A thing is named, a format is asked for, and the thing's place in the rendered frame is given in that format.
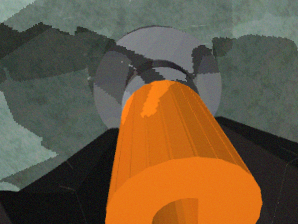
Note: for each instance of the orange knob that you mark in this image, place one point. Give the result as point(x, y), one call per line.
point(174, 165)

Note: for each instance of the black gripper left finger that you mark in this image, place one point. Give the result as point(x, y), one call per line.
point(73, 193)

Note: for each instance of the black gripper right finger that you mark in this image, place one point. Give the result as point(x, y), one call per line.
point(273, 162)

